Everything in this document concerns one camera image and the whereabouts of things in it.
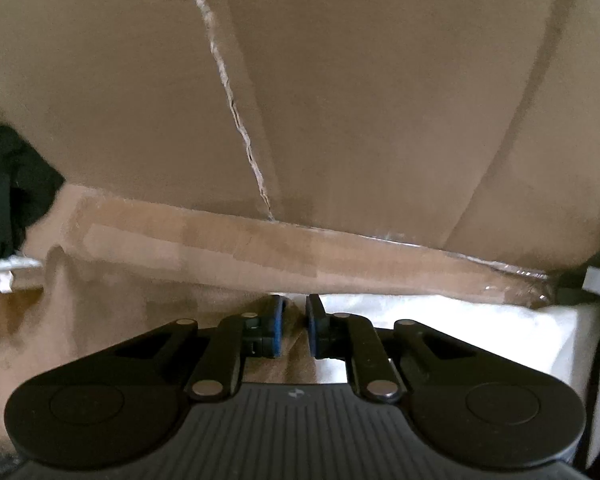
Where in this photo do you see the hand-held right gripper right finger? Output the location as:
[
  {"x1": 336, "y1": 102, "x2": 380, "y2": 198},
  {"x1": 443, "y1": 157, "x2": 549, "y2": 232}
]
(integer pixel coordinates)
[{"x1": 306, "y1": 294, "x2": 503, "y2": 403}]

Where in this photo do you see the black garment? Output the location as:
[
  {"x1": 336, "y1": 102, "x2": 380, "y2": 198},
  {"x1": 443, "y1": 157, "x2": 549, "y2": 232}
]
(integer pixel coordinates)
[{"x1": 0, "y1": 115, "x2": 66, "y2": 271}]

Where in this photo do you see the bear print bedsheet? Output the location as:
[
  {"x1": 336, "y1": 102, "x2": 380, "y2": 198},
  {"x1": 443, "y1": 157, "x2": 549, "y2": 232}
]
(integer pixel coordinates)
[{"x1": 272, "y1": 291, "x2": 600, "y2": 466}]

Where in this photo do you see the brown cardboard sheet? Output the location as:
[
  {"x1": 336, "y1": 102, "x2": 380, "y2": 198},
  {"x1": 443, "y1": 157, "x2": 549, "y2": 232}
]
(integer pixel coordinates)
[{"x1": 0, "y1": 0, "x2": 600, "y2": 311}]

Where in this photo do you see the brown printed t-shirt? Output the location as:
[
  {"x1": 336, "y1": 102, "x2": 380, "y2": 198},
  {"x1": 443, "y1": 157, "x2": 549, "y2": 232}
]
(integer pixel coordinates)
[{"x1": 0, "y1": 245, "x2": 351, "y2": 391}]

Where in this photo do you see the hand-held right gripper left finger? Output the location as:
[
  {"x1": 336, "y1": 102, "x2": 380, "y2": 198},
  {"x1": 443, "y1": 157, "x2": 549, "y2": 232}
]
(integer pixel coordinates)
[{"x1": 87, "y1": 294, "x2": 288, "y2": 402}]

